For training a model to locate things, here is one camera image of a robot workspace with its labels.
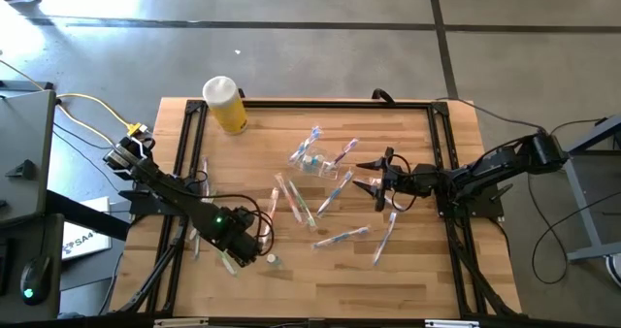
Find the silver edge bracket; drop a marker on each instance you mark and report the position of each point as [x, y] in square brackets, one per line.
[451, 324]
[182, 323]

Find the black triangular bracket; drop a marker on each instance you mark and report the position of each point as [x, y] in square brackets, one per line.
[22, 171]

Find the grey metal stand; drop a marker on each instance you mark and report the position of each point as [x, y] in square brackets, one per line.
[579, 197]

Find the black diagonal beam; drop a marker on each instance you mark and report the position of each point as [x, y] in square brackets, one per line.
[87, 216]

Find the pink white toothbrush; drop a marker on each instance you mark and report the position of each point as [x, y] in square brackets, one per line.
[204, 173]

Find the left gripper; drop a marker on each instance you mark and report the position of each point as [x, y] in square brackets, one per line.
[240, 231]

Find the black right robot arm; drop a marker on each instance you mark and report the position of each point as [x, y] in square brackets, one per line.
[485, 173]

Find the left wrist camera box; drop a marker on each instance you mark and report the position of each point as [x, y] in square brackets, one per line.
[250, 255]

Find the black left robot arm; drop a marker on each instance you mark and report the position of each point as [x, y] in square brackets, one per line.
[170, 187]

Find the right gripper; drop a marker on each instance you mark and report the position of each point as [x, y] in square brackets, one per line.
[422, 180]

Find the orange white toothbrush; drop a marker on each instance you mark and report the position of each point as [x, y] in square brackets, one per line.
[371, 176]
[274, 202]

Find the grey side desk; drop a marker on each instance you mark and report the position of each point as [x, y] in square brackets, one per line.
[24, 124]

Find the red white toothbrush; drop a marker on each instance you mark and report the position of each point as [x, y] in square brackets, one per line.
[288, 199]

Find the yellow wipes canister white lid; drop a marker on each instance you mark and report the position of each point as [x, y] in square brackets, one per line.
[228, 109]

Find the clear acrylic box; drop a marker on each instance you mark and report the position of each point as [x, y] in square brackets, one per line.
[298, 168]

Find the white printed sign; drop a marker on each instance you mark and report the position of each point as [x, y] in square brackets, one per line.
[85, 231]

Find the black aluminium table frame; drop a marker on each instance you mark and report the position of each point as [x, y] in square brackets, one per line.
[310, 104]

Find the clear plastic cup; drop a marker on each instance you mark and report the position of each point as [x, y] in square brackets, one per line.
[296, 155]

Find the green white toothbrush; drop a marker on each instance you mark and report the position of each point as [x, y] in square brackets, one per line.
[302, 204]
[228, 264]

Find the black computer mouse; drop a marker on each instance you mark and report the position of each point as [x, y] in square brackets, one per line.
[36, 279]

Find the purple white toothbrush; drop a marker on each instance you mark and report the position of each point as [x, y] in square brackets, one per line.
[347, 148]

